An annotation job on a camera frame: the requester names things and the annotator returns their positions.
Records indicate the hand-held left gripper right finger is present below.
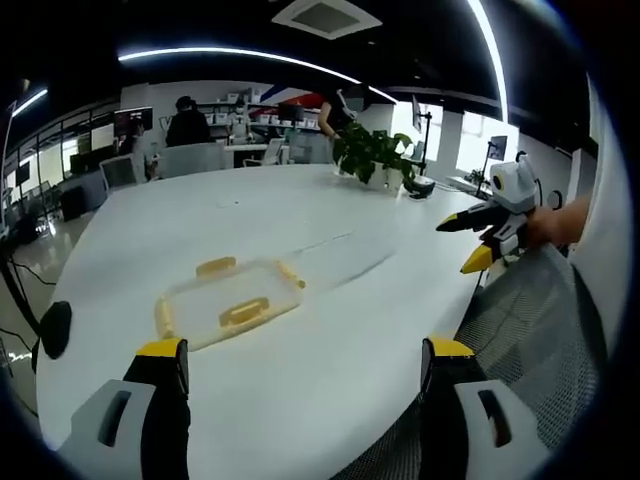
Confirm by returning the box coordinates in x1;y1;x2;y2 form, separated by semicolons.
419;335;551;480

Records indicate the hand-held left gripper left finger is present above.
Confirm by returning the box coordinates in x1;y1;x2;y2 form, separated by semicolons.
58;337;192;480

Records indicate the clear container with yellow buckles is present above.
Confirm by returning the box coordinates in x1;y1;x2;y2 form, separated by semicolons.
153;255;307;351

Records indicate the person's right hand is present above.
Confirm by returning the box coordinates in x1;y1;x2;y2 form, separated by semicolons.
522;207;557;250

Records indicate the black monitor stand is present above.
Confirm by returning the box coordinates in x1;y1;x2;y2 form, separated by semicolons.
407;93;439;201

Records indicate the grey mesh office chair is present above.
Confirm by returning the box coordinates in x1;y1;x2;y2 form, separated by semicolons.
344;243;609;480

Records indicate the person's white shirt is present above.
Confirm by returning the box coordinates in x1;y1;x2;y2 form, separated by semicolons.
567;69;637;361

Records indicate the black office chair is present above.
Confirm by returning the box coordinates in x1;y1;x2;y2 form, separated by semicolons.
30;299;74;375

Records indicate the green potted plant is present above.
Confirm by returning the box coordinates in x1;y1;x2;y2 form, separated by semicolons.
331;121;420;195

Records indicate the ceiling light strip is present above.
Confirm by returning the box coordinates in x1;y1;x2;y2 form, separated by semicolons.
464;0;512;124
117;46;401;106

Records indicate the white office chair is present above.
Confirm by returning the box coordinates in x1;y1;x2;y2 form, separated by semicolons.
98;153;147;194
160;141;227;180
242;136;287;169

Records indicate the shelf with white boxes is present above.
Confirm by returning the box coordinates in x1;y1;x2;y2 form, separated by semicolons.
197;89;324;136

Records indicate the ceiling air vent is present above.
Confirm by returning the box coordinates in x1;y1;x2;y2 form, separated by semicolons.
271;0;385;42

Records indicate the black floor cable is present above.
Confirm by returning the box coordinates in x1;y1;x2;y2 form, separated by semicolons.
0;252;60;351

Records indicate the dark wall monitor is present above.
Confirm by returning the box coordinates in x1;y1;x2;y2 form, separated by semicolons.
113;106;154;135

